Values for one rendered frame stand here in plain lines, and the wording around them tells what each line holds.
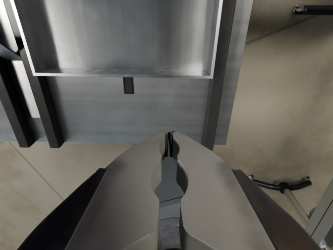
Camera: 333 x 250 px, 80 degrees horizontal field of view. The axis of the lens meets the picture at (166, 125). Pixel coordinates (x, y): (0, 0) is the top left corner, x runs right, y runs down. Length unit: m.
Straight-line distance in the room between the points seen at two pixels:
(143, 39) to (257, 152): 1.41
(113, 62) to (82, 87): 0.07
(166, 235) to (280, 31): 1.15
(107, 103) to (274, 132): 1.35
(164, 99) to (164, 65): 0.06
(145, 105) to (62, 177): 1.56
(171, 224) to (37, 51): 0.56
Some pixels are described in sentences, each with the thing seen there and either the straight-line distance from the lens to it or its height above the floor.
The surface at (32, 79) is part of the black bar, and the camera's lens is 0.38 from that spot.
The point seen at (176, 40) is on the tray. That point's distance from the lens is 0.32.
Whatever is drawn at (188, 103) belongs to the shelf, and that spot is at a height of 0.88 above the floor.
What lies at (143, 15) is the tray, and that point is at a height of 0.88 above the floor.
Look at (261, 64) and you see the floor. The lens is 1.35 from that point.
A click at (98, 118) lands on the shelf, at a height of 0.88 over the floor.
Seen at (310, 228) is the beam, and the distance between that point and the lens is 1.56.
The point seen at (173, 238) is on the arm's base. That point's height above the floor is 0.85.
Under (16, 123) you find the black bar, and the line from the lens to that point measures 0.43.
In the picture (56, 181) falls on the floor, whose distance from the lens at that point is 1.92.
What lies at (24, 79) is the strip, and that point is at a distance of 0.41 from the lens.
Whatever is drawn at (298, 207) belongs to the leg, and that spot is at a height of 0.30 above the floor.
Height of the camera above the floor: 1.20
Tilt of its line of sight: 61 degrees down
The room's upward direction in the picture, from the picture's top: 179 degrees counter-clockwise
